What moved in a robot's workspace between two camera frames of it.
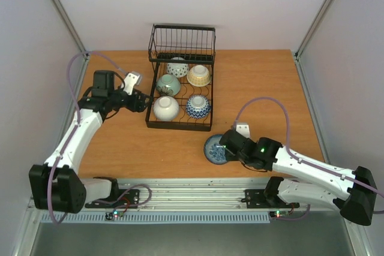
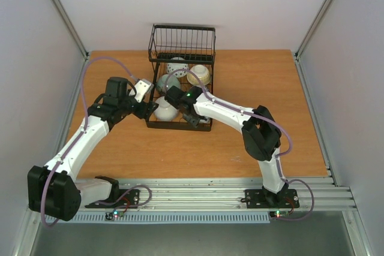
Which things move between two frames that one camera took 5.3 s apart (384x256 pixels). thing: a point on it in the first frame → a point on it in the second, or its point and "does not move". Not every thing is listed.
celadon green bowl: (168, 85) does not move
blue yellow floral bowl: (198, 76) does not move
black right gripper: (229, 144) → (190, 118)
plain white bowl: (165, 108) does not move
